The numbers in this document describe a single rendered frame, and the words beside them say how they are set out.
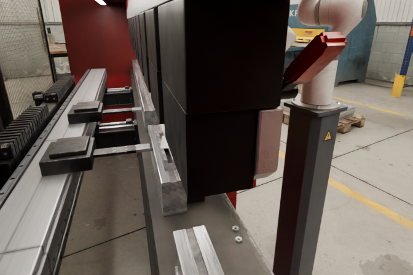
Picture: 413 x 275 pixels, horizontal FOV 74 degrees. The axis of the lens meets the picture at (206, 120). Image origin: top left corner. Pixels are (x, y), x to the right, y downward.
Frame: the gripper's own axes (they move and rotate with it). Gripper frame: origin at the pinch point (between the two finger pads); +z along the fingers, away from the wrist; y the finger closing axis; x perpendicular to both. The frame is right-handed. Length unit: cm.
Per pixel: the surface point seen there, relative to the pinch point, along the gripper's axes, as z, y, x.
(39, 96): 80, -117, -63
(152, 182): 25.0, 0.2, -0.2
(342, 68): -164, -475, 301
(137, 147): 16.8, 3.6, -10.6
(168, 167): 13.5, 10.5, -2.5
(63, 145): 25.5, 7.1, -25.6
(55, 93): 42, -50, -44
